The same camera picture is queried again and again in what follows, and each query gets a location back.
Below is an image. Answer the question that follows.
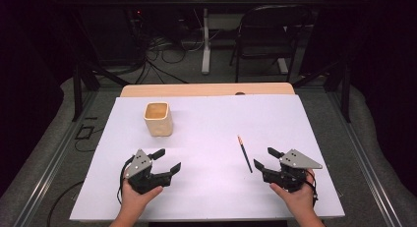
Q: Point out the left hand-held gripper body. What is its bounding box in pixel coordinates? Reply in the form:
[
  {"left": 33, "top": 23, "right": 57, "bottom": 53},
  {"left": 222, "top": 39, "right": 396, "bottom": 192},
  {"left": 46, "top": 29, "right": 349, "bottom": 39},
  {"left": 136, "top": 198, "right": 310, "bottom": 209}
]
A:
[{"left": 123, "top": 148, "right": 172, "bottom": 196}]

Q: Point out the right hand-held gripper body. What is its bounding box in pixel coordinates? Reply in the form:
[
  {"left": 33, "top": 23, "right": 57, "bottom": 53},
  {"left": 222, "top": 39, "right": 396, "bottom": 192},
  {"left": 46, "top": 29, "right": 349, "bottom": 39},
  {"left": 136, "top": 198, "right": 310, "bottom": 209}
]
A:
[{"left": 262, "top": 148, "right": 324, "bottom": 194}]

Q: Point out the dark pencil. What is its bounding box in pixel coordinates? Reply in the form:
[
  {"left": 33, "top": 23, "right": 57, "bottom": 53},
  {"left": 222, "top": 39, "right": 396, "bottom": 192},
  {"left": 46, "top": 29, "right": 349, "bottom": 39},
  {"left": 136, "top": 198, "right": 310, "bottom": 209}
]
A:
[{"left": 236, "top": 134, "right": 254, "bottom": 174}]

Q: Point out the cream square pen holder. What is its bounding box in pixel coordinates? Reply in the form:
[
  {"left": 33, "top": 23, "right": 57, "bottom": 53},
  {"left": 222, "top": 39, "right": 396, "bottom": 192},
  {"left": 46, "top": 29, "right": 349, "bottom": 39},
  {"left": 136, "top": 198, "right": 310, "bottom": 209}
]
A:
[{"left": 143, "top": 101, "right": 174, "bottom": 138}]

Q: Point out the person's right hand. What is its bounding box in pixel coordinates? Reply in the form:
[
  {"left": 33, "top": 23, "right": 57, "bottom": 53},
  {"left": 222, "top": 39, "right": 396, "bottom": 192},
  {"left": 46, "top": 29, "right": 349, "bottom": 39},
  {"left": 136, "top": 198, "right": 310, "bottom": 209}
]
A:
[{"left": 268, "top": 169, "right": 318, "bottom": 219}]

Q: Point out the person's left hand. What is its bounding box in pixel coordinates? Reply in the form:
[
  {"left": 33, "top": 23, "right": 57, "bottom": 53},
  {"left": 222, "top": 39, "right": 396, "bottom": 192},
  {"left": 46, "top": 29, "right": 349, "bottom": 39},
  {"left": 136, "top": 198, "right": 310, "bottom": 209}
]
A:
[{"left": 119, "top": 178, "right": 164, "bottom": 219}]

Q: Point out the light wooden table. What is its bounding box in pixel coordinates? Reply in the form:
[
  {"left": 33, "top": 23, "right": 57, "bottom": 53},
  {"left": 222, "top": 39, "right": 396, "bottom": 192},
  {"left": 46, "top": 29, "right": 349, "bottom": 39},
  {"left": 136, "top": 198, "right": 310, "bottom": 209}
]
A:
[{"left": 119, "top": 82, "right": 296, "bottom": 98}]

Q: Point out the black folding chair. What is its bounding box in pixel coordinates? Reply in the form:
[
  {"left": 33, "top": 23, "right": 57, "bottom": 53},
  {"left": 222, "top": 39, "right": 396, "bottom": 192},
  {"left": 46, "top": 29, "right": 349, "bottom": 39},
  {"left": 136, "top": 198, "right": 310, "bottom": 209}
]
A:
[{"left": 228, "top": 4, "right": 313, "bottom": 85}]

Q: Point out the white desk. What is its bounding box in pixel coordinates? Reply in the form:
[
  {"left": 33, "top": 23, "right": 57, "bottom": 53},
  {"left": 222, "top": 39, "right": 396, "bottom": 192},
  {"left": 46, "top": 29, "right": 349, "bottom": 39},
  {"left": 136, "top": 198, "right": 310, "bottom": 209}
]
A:
[{"left": 181, "top": 0, "right": 327, "bottom": 76}]

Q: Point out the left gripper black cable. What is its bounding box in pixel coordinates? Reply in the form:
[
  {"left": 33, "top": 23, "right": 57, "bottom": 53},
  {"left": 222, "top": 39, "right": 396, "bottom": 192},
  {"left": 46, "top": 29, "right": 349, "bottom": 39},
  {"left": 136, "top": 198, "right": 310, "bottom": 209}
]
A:
[{"left": 116, "top": 155, "right": 136, "bottom": 205}]

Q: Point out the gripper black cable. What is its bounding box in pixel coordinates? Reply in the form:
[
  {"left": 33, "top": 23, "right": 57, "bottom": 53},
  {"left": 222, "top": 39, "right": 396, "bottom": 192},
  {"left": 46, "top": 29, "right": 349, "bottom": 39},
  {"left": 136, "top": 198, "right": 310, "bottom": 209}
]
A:
[
  {"left": 116, "top": 155, "right": 136, "bottom": 205},
  {"left": 305, "top": 169, "right": 320, "bottom": 207}
]

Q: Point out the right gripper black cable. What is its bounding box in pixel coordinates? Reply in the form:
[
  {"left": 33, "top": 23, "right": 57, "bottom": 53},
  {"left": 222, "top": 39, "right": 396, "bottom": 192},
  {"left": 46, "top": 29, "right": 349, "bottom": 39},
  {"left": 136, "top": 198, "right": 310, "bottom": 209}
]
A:
[{"left": 305, "top": 169, "right": 320, "bottom": 207}]

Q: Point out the black floor socket frame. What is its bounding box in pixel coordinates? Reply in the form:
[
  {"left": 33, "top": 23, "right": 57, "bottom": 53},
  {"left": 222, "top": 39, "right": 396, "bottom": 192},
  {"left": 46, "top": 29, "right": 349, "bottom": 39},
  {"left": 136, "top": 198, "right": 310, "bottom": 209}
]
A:
[{"left": 74, "top": 124, "right": 95, "bottom": 141}]

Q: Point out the metal floor rail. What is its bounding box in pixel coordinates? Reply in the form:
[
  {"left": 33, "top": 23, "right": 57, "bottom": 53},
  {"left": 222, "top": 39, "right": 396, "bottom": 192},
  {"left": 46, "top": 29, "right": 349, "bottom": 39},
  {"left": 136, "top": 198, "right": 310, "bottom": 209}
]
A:
[
  {"left": 12, "top": 88, "right": 100, "bottom": 227},
  {"left": 327, "top": 88, "right": 405, "bottom": 227}
]

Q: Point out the black floor cable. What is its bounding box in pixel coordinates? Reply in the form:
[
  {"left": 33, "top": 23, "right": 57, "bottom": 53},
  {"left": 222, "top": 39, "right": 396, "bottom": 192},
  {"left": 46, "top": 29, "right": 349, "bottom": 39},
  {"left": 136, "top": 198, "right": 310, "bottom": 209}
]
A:
[{"left": 46, "top": 180, "right": 86, "bottom": 227}]

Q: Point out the black metal frame stand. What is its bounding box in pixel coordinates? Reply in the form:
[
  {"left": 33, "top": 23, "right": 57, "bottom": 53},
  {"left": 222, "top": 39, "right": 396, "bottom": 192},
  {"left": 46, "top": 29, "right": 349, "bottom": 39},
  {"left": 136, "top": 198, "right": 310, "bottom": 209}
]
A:
[
  {"left": 72, "top": 61, "right": 131, "bottom": 123},
  {"left": 292, "top": 60, "right": 352, "bottom": 124}
]

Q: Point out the bundle of floor cables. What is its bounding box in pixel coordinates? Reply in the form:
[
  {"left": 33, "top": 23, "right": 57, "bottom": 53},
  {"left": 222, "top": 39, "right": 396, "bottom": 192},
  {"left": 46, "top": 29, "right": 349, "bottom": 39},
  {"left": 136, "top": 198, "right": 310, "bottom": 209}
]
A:
[{"left": 130, "top": 32, "right": 205, "bottom": 85}]

